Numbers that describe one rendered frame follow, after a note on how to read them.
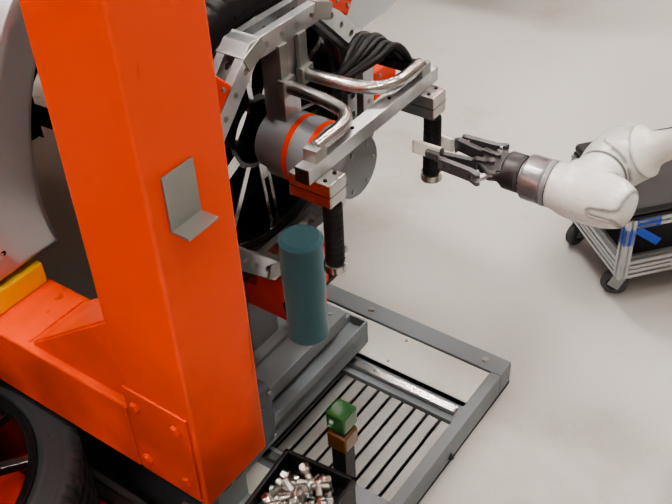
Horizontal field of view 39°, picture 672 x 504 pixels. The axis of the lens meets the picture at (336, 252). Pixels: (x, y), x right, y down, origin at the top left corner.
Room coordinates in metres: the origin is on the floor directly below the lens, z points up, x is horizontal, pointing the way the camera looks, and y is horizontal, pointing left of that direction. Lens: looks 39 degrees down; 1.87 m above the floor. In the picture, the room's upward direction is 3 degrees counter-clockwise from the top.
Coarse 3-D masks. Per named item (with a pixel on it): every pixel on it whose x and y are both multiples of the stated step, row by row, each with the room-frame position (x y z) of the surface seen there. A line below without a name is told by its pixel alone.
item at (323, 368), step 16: (352, 320) 1.83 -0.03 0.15; (336, 336) 1.78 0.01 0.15; (352, 336) 1.76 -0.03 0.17; (320, 352) 1.73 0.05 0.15; (336, 352) 1.70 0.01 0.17; (352, 352) 1.75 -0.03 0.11; (304, 368) 1.67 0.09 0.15; (320, 368) 1.65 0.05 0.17; (336, 368) 1.70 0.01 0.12; (288, 384) 1.62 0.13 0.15; (304, 384) 1.60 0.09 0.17; (320, 384) 1.64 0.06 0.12; (272, 400) 1.57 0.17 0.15; (288, 400) 1.57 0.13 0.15; (304, 400) 1.59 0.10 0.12; (288, 416) 1.54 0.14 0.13
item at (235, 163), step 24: (312, 48) 1.82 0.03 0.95; (264, 96) 1.69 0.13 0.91; (336, 96) 1.85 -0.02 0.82; (240, 144) 1.68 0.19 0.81; (240, 168) 1.63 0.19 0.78; (264, 168) 1.67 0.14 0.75; (240, 192) 1.61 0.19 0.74; (264, 192) 1.66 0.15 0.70; (288, 192) 1.75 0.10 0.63; (240, 216) 1.70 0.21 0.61; (264, 216) 1.68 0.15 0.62; (288, 216) 1.69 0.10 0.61; (240, 240) 1.58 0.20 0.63
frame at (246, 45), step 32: (288, 0) 1.68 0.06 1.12; (320, 0) 1.68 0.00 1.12; (256, 32) 1.55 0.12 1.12; (288, 32) 1.60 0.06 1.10; (320, 32) 1.77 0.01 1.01; (352, 32) 1.76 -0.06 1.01; (224, 64) 1.52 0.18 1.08; (352, 96) 1.83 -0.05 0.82; (224, 128) 1.44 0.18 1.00; (320, 224) 1.64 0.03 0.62; (256, 256) 1.47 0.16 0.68
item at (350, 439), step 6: (354, 426) 1.08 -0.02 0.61; (330, 432) 1.07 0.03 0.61; (354, 432) 1.07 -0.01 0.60; (330, 438) 1.07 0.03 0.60; (336, 438) 1.06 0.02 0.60; (342, 438) 1.06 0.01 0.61; (348, 438) 1.06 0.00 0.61; (354, 438) 1.07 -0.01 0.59; (330, 444) 1.07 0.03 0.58; (336, 444) 1.06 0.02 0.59; (342, 444) 1.05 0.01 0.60; (348, 444) 1.06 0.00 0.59; (342, 450) 1.05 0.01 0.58; (348, 450) 1.06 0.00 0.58
